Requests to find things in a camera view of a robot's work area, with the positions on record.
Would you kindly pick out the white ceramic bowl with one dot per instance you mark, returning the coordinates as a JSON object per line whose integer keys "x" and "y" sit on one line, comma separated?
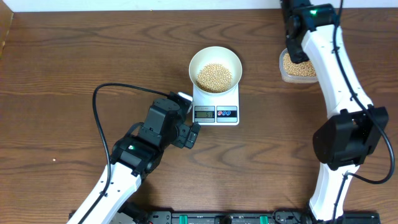
{"x": 216, "y": 54}

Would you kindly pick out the clear plastic container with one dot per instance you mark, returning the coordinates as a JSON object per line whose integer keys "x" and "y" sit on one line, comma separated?
{"x": 293, "y": 79}

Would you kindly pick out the white digital kitchen scale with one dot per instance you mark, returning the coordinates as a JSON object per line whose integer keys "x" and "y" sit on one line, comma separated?
{"x": 216, "y": 109}

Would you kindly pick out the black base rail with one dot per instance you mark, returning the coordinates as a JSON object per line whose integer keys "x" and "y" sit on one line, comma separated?
{"x": 163, "y": 217}

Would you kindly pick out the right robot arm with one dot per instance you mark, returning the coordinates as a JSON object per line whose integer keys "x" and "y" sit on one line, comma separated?
{"x": 354, "y": 126}

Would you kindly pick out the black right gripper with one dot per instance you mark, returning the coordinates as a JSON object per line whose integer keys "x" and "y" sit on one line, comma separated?
{"x": 296, "y": 57}

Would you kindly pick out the soybeans in bowl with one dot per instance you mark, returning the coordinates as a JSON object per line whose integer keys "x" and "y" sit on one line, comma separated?
{"x": 214, "y": 78}

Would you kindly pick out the soybeans in container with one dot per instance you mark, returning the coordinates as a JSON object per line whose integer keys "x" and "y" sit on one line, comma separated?
{"x": 304, "y": 69}

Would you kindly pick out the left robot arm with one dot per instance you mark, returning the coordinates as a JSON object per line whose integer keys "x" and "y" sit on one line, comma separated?
{"x": 136, "y": 155}

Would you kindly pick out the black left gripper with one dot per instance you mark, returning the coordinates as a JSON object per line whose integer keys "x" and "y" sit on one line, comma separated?
{"x": 186, "y": 135}

